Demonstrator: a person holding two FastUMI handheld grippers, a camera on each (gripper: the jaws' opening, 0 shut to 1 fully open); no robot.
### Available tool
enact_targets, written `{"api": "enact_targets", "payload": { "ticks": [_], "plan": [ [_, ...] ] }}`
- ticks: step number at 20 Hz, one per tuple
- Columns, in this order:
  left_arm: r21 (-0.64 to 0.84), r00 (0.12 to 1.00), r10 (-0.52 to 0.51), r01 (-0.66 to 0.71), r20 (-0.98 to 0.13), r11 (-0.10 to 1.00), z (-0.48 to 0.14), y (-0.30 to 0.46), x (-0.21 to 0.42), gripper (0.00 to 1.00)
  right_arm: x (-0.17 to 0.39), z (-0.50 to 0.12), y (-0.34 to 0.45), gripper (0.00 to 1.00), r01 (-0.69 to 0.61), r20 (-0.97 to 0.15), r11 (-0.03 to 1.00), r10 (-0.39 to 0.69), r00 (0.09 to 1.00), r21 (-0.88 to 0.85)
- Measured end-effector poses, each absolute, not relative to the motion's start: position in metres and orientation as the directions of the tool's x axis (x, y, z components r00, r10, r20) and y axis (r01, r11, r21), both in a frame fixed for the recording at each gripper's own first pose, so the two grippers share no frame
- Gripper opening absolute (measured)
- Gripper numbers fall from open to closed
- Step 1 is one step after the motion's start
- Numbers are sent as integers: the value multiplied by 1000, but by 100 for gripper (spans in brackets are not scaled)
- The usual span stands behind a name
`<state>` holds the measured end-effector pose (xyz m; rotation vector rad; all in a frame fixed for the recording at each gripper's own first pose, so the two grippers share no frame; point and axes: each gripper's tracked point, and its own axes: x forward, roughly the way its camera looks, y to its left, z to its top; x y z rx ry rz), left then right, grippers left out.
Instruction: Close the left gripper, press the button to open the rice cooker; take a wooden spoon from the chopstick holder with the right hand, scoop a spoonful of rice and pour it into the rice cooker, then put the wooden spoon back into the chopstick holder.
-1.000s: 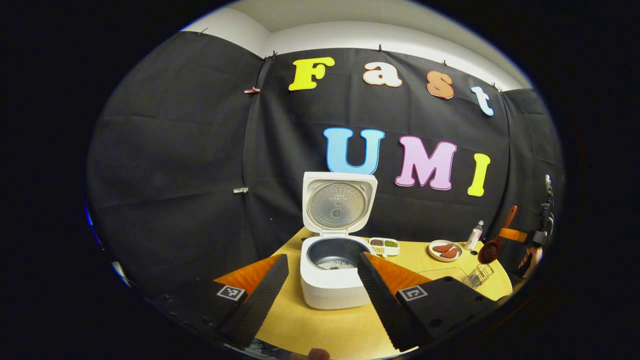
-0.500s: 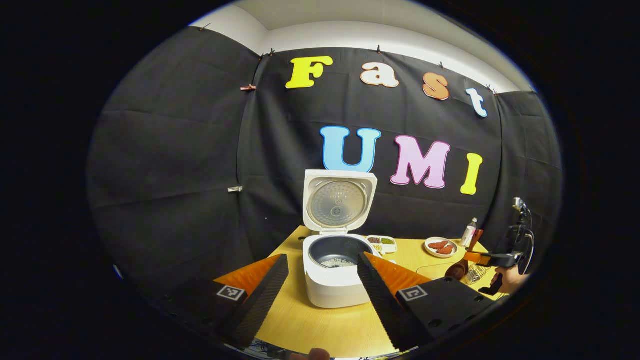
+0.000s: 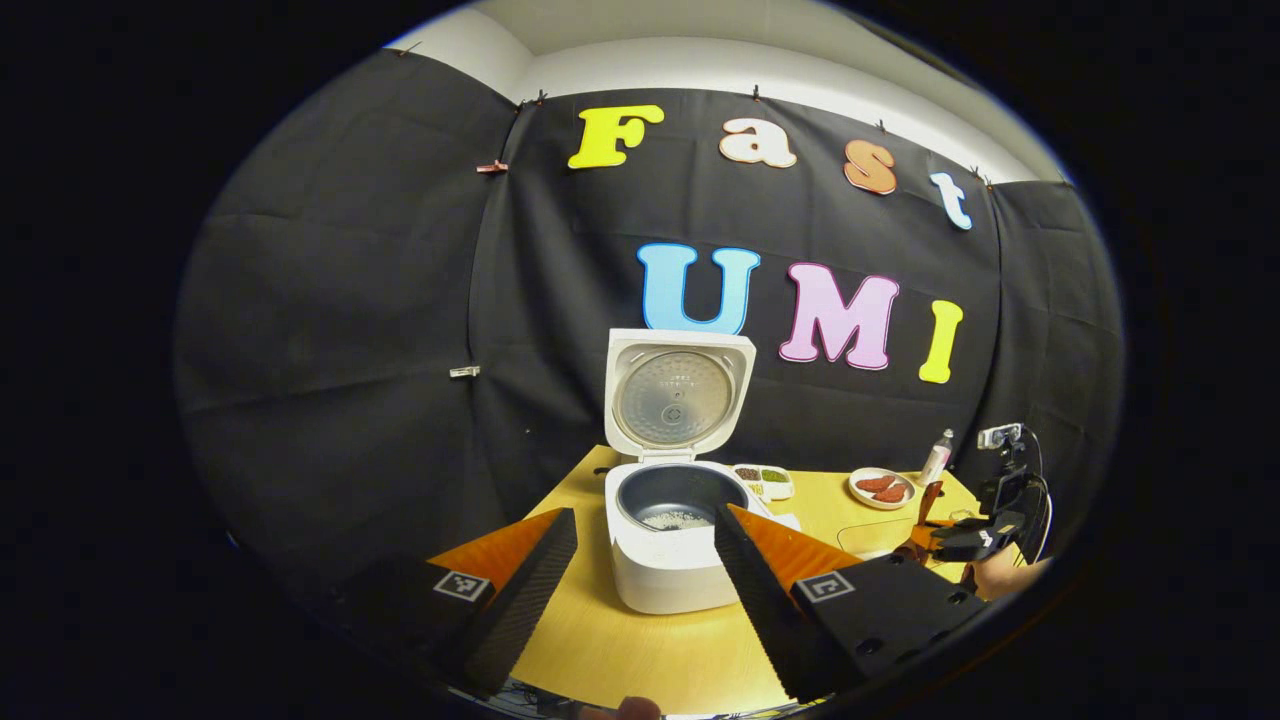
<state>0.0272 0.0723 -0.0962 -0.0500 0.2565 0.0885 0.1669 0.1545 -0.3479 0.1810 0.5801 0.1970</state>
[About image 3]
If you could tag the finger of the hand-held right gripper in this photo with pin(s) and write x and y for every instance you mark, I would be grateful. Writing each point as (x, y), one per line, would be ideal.
(965, 545)

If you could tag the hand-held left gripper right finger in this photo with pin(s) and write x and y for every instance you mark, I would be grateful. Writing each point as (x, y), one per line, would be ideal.
(765, 600)

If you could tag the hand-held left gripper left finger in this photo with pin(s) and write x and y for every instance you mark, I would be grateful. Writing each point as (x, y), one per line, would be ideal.
(520, 600)

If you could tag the brown wooden spoon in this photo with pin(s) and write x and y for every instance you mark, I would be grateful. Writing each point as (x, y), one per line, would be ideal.
(932, 505)

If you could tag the white rice cooker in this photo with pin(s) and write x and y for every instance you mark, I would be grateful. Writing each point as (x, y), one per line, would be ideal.
(665, 570)

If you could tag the white rice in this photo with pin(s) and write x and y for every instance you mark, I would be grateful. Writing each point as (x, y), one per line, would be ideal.
(675, 519)

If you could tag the small clear bottle pink label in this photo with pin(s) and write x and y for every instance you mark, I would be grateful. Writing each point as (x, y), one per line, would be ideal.
(936, 462)

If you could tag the red meat slice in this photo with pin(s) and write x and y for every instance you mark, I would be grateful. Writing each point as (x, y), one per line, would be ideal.
(875, 484)
(892, 494)

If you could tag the white round plate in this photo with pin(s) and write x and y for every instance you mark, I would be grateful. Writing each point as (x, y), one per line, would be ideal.
(858, 498)

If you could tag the white divided grain dish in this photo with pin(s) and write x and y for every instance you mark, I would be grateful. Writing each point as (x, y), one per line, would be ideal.
(765, 482)

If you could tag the black backdrop cloth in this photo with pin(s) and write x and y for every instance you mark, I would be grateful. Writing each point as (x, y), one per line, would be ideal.
(330, 350)

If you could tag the copper clip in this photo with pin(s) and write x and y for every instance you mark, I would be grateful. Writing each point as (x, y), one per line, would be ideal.
(492, 167)

